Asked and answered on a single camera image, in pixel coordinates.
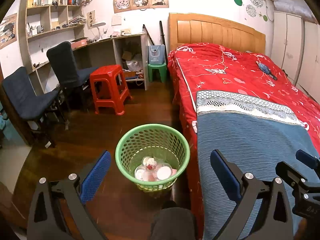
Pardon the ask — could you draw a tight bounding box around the blue striped blanket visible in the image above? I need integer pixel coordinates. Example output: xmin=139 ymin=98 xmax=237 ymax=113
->
xmin=196 ymin=90 xmax=318 ymax=239

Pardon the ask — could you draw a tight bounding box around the white tissue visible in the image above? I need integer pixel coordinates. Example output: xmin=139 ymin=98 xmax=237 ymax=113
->
xmin=142 ymin=156 xmax=157 ymax=171

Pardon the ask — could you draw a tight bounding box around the person's dark trouser knee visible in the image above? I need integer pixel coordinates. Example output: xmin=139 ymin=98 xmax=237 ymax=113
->
xmin=149 ymin=207 xmax=196 ymax=239

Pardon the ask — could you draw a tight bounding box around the green plastic stool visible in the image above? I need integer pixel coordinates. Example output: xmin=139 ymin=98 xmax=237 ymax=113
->
xmin=147 ymin=62 xmax=168 ymax=83

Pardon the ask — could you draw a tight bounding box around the black stick leaning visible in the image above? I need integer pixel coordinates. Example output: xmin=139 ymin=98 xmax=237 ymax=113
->
xmin=143 ymin=24 xmax=155 ymax=46
xmin=159 ymin=21 xmax=168 ymax=66

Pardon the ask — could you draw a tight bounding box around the clear plastic cup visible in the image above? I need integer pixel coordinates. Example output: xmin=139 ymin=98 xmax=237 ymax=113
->
xmin=135 ymin=165 xmax=149 ymax=181

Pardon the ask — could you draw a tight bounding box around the black stick leaning left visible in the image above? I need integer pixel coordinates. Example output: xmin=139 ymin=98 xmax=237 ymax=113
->
xmin=143 ymin=24 xmax=155 ymax=46

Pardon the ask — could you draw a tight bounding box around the dark blue chair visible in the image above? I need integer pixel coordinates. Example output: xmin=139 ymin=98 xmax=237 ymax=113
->
xmin=2 ymin=67 xmax=60 ymax=148
xmin=46 ymin=41 xmax=98 ymax=99

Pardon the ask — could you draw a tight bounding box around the dark blue chair far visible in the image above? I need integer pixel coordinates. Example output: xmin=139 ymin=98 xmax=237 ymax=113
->
xmin=46 ymin=41 xmax=98 ymax=99

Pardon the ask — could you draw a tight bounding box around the red plastic stool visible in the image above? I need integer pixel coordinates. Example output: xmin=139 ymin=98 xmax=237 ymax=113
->
xmin=89 ymin=64 xmax=132 ymax=115

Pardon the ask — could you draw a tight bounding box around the red bed quilt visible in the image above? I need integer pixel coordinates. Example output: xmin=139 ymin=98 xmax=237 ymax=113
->
xmin=168 ymin=43 xmax=319 ymax=239

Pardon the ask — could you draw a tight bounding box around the light blue paper bag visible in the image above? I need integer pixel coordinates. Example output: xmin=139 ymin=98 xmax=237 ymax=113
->
xmin=148 ymin=45 xmax=165 ymax=64

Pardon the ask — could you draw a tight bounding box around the white desk lamp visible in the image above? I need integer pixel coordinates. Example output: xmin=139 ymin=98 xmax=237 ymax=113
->
xmin=91 ymin=22 xmax=106 ymax=40

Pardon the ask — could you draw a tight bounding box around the white wall shelf unit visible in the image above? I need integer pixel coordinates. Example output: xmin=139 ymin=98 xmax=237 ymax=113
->
xmin=18 ymin=0 xmax=87 ymax=73

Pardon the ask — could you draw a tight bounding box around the green plastic waste basket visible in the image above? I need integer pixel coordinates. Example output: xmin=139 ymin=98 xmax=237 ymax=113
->
xmin=115 ymin=124 xmax=190 ymax=194

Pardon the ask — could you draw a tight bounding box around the framed wall picture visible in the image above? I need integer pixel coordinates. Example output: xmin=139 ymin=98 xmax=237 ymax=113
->
xmin=0 ymin=14 xmax=17 ymax=49

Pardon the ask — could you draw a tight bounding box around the wooden headboard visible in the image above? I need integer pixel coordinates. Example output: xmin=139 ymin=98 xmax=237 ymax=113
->
xmin=169 ymin=13 xmax=266 ymax=54

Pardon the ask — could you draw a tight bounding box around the black stick leaning right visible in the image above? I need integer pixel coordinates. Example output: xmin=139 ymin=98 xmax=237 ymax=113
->
xmin=159 ymin=21 xmax=168 ymax=66

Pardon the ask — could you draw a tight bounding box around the white wardrobe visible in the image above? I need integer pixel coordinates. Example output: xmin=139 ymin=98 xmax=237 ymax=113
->
xmin=271 ymin=11 xmax=319 ymax=102

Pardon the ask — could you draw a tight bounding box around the dark blue chair near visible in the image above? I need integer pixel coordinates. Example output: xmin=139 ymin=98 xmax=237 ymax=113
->
xmin=2 ymin=67 xmax=60 ymax=148

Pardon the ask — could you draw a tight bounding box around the white round plastic lid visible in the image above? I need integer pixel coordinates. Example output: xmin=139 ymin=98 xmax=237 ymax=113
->
xmin=155 ymin=163 xmax=172 ymax=180

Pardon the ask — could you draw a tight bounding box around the blue toy on bed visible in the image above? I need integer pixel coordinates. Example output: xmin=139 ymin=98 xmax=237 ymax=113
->
xmin=256 ymin=61 xmax=277 ymax=80

